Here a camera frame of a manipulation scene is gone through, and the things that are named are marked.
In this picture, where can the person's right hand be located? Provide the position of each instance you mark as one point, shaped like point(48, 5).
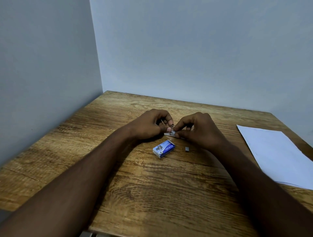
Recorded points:
point(204, 130)

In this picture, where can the person's left hand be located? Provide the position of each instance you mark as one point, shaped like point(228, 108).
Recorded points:
point(146, 125)

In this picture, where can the person's right thumb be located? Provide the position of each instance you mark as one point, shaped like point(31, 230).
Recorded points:
point(183, 134)

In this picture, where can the person's left thumb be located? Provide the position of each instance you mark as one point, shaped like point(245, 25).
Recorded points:
point(165, 129)

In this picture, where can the small silver stapler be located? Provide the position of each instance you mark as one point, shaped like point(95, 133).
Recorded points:
point(172, 133)

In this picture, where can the person's left forearm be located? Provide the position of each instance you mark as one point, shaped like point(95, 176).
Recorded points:
point(80, 185)

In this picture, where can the person's right forearm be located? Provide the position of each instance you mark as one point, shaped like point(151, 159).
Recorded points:
point(259, 193)

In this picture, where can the blue staple box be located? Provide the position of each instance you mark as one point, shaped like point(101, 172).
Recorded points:
point(164, 148)

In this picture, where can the white paper sheet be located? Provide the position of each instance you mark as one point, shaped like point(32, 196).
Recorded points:
point(276, 155)

